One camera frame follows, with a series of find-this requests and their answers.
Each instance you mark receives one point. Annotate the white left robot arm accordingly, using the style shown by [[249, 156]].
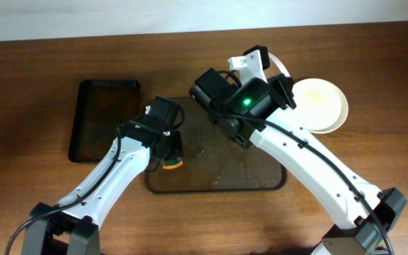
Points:
[[72, 225]]

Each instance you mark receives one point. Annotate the pinkish plate with sauce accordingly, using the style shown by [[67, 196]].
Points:
[[281, 67]]

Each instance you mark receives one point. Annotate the green orange sponge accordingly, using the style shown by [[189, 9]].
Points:
[[171, 164]]

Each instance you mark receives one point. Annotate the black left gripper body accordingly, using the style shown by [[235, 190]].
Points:
[[173, 147]]

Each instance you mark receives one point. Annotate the large brown tray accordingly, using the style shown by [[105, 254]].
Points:
[[212, 163]]

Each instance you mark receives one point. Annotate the cream plate with sauce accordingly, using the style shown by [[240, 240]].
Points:
[[322, 107]]

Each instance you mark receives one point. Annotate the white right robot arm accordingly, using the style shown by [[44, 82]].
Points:
[[260, 113]]

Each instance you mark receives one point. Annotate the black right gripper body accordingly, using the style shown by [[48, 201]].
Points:
[[285, 89]]

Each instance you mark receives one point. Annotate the small dark tray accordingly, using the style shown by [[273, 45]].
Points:
[[102, 104]]

